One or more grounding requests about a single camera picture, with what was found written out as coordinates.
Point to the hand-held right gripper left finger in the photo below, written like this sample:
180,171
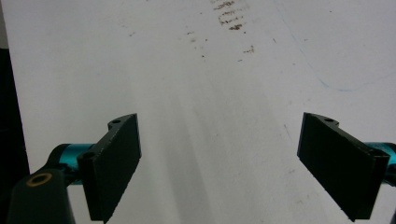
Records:
112,168

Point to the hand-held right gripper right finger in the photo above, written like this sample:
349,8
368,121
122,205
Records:
339,165

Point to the white mat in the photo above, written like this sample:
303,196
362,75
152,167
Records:
202,93

